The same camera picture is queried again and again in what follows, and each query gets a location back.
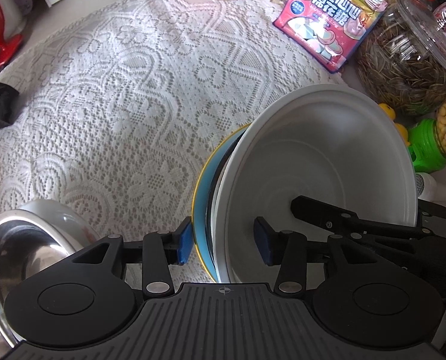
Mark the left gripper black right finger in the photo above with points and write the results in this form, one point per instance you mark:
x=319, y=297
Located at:
x=286, y=250

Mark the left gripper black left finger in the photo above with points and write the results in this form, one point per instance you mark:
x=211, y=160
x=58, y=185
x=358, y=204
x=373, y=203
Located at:
x=161, y=250

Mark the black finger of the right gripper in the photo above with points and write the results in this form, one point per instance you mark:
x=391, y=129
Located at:
x=320, y=220
x=431, y=209

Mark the white conical bowl yellow rim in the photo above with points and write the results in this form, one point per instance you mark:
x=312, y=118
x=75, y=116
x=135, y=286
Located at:
x=198, y=202

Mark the blue enamel bowl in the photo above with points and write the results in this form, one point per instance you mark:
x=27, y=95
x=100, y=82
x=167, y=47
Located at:
x=204, y=209

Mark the white bowl with orange logo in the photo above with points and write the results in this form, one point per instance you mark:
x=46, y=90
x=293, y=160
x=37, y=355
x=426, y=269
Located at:
x=328, y=142

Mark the stainless steel bowl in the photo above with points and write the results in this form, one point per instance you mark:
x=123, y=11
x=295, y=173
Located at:
x=28, y=245

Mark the green gumball candy dispenser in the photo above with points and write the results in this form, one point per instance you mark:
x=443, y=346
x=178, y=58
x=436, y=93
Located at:
x=427, y=143

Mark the floral white shallow bowl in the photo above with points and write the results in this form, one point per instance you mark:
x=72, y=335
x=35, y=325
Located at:
x=65, y=227

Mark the yellow rubber duck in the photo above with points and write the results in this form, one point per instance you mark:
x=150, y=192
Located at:
x=403, y=132

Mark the sunflower seed glass jar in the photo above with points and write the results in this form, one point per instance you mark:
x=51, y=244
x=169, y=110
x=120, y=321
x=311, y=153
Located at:
x=402, y=62

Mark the white lace tablecloth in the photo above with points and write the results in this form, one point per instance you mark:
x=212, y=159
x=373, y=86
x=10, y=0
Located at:
x=119, y=111

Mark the pink marshmallow bag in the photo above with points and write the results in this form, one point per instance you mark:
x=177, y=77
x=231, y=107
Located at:
x=330, y=30

